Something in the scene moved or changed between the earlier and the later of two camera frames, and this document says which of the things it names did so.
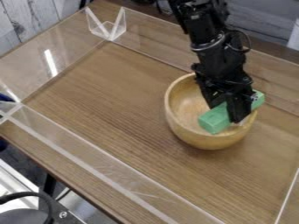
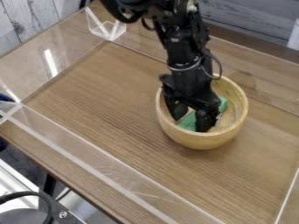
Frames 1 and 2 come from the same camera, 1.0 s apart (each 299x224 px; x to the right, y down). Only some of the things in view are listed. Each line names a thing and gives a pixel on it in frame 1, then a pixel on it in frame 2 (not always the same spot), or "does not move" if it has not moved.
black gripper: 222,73 to 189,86
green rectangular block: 216,119 to 189,123
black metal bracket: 61,214 does not move
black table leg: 49,186 does not move
